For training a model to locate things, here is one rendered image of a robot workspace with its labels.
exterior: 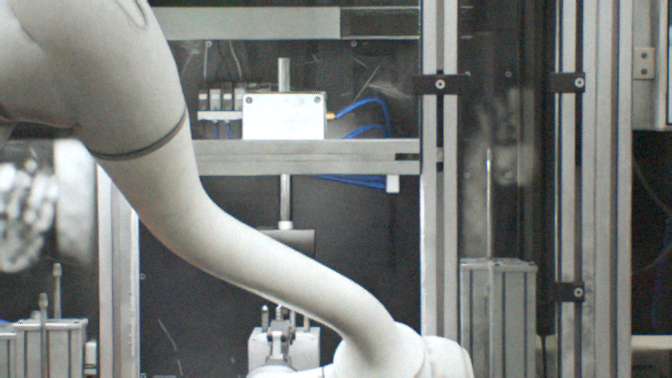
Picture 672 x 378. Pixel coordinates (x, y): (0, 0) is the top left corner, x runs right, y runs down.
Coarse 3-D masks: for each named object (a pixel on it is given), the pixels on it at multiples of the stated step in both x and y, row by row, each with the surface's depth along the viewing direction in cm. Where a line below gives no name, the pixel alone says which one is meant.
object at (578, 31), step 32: (576, 0) 171; (576, 32) 171; (576, 64) 171; (576, 96) 171; (576, 128) 172; (576, 160) 172; (576, 192) 173; (576, 224) 173; (576, 256) 173; (576, 320) 174; (576, 352) 174
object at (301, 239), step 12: (288, 180) 192; (288, 192) 192; (288, 204) 193; (288, 216) 193; (264, 228) 194; (276, 228) 194; (288, 228) 193; (300, 228) 193; (312, 228) 193; (276, 240) 191; (288, 240) 191; (300, 240) 191; (312, 240) 191; (300, 252) 191; (312, 252) 191
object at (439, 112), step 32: (448, 0) 171; (448, 32) 171; (448, 64) 171; (448, 96) 171; (448, 128) 172; (448, 160) 172; (448, 192) 172; (128, 224) 173; (448, 224) 172; (128, 256) 173; (448, 256) 172; (128, 288) 173; (448, 288) 173; (128, 320) 173; (448, 320) 173; (128, 352) 173
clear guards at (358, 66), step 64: (192, 0) 171; (256, 0) 171; (320, 0) 171; (384, 0) 171; (512, 0) 171; (192, 64) 171; (256, 64) 171; (320, 64) 171; (384, 64) 171; (512, 64) 171; (192, 128) 172; (256, 128) 172; (320, 128) 172; (384, 128) 172; (512, 128) 172; (0, 192) 172; (64, 192) 172; (512, 192) 172; (0, 256) 173; (64, 256) 173; (512, 256) 172; (0, 320) 173; (64, 320) 173; (512, 320) 173
